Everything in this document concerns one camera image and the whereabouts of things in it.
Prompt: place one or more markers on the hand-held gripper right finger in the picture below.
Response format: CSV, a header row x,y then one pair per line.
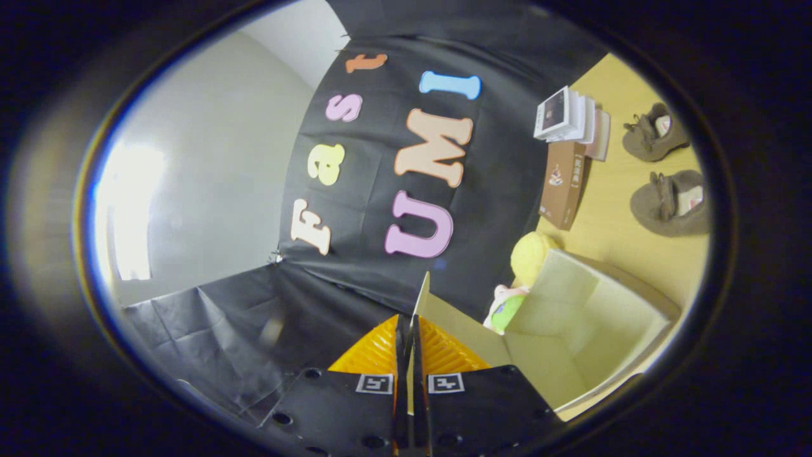
x,y
422,412

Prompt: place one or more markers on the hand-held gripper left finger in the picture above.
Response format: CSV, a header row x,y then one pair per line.
x,y
400,406

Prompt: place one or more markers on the beige cardboard storage box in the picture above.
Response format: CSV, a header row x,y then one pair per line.
x,y
571,355

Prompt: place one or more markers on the brown fuzzy shoe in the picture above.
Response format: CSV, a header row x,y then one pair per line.
x,y
647,143
660,216

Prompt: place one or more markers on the pink and green plush toy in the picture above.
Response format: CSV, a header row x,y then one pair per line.
x,y
504,314

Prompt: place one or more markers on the yellow plush toy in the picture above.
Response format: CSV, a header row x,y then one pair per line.
x,y
530,257

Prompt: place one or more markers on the white book with portrait cover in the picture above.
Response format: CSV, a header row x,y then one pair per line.
x,y
552,114

